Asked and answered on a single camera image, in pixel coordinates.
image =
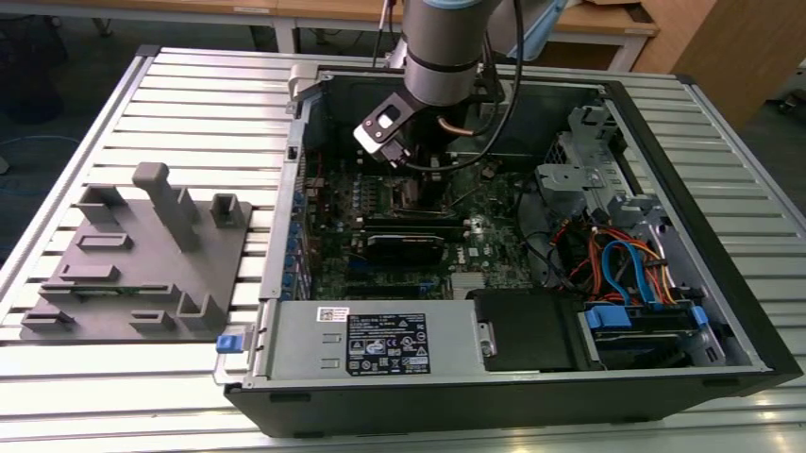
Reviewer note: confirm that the RAM slot black clips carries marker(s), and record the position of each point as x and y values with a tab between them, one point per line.
368	157
378	168
410	216
410	227

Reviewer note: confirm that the grey parts rack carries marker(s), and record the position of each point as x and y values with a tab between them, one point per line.
144	264

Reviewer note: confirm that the blue case latch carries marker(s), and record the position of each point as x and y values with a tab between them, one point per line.
228	344

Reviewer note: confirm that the black plastic shroud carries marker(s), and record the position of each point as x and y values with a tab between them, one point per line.
535	330

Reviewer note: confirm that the wooden desk white frame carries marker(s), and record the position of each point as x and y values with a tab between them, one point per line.
605	26
188	5

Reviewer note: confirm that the green RAM stick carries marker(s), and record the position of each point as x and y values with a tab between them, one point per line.
104	291

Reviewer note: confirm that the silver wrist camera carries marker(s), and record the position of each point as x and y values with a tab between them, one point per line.
371	137

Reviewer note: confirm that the blue disk carrier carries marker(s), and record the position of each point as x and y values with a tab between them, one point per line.
607	317

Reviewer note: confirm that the silver CPU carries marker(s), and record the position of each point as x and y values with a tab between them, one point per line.
408	194

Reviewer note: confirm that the silver chipset heatsink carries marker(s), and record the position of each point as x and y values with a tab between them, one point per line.
469	280

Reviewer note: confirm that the copper curved tube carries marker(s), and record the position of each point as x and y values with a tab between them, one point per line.
457	133

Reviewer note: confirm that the black graphics card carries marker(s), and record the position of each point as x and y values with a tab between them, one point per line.
403	250

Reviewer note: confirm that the green motherboard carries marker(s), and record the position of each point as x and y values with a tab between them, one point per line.
498	245

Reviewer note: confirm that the CPU socket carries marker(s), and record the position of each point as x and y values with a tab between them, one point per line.
394	207

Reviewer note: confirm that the black expansion slot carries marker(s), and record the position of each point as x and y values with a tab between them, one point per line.
378	291

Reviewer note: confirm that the silver drive cage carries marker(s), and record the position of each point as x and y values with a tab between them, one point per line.
570	178

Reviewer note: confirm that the black PC case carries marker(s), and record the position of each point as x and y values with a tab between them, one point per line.
503	410

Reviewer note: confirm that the wooden cabinet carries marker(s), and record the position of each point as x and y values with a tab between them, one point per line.
743	47

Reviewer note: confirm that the silver power supply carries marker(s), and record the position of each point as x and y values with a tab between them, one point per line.
296	340

